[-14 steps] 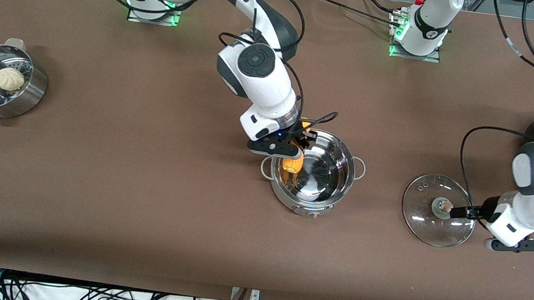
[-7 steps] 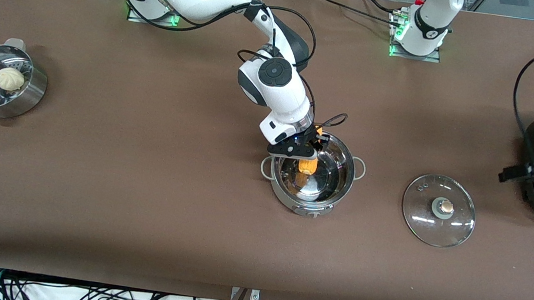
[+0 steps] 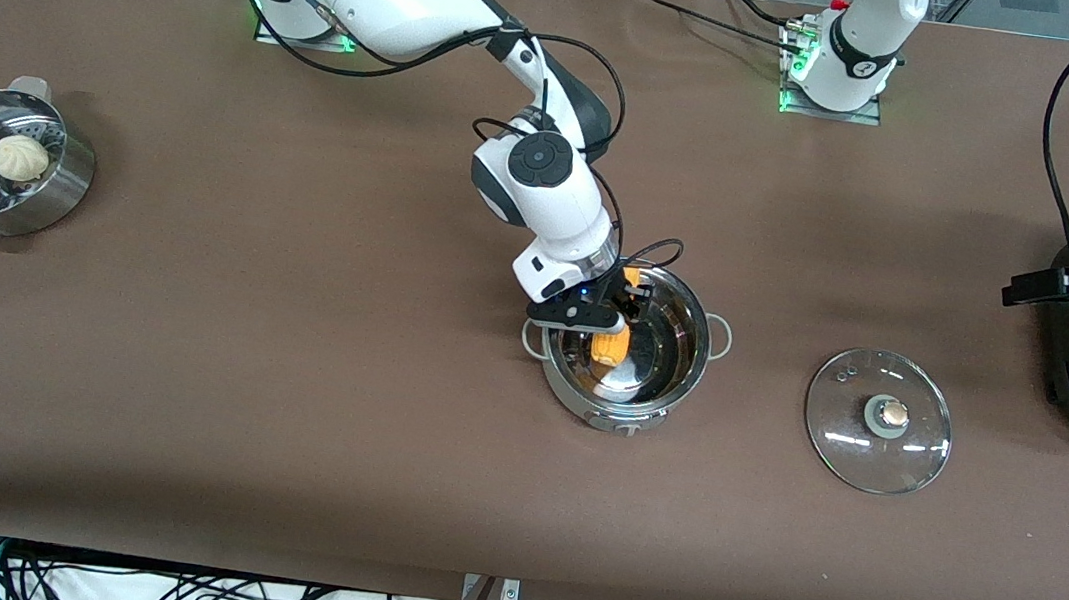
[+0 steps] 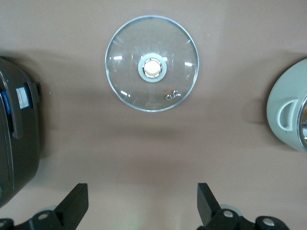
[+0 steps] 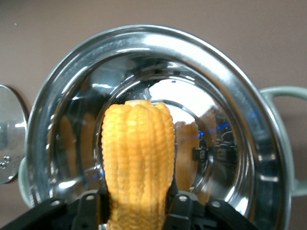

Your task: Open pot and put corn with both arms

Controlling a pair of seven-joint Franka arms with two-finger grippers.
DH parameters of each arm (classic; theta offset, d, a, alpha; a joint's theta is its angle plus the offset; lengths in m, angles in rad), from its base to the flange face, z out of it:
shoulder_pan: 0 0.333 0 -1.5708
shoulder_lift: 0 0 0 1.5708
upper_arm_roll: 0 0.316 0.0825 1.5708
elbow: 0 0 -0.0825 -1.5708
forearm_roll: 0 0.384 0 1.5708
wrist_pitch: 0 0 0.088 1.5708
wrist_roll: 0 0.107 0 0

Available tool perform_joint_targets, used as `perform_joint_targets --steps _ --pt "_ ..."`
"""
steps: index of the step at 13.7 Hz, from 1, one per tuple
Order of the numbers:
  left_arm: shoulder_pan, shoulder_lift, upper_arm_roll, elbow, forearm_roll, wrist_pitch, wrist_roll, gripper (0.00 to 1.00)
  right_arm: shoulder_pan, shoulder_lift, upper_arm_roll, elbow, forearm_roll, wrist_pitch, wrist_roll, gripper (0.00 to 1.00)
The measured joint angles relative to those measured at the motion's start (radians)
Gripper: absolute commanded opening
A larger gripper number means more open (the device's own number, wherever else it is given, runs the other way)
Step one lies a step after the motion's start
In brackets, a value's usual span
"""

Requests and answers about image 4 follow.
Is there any black rice cooker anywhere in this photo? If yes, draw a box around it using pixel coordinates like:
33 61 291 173
0 56 41 209

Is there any brown table cover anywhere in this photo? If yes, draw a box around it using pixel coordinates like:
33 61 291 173
0 0 307 230

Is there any round glass pot lid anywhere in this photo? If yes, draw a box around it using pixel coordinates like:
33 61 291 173
104 15 200 113

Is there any grey electric cooking pot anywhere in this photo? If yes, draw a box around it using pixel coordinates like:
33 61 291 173
266 58 307 159

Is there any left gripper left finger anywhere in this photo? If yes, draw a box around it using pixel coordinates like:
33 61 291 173
14 183 89 230

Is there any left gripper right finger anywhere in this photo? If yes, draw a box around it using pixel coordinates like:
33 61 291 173
197 183 255 230

